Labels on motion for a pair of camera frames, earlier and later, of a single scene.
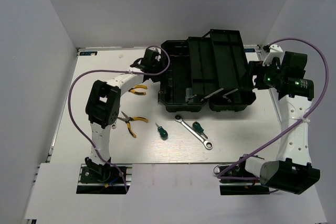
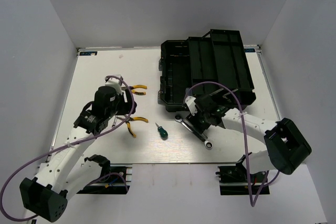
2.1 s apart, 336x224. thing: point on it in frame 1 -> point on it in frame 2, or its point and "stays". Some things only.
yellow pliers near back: x=133 y=90 stays
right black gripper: x=254 y=66 -> x=195 y=123
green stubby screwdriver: x=163 y=132 stays
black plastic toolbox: x=212 y=71 stays
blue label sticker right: x=249 y=50 stays
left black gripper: x=157 y=78 -> x=127 y=106
